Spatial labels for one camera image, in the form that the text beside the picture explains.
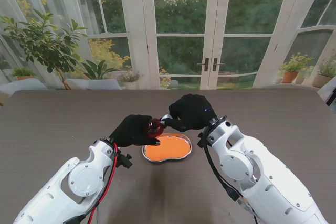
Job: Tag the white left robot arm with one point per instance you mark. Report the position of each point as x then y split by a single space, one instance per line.
60 187

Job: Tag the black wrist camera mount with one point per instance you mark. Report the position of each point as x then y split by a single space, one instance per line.
200 140
125 160

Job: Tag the red transparent sample bottle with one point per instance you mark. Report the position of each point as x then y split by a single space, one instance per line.
156 128

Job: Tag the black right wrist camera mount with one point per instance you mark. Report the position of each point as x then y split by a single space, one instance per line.
200 140

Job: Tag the orange tray liner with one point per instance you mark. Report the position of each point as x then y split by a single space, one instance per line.
170 148

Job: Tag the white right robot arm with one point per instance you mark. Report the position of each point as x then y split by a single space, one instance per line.
265 171

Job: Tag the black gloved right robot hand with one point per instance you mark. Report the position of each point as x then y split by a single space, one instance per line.
195 113

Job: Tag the white ribbed bottle cap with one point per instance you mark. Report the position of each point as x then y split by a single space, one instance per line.
165 117

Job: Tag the printed garden window backdrop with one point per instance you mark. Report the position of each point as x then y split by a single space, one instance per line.
181 11

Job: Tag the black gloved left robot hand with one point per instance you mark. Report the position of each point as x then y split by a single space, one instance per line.
130 130

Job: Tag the steel kidney-shaped tray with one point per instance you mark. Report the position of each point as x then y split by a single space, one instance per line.
191 146

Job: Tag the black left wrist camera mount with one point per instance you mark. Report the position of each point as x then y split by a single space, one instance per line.
125 160

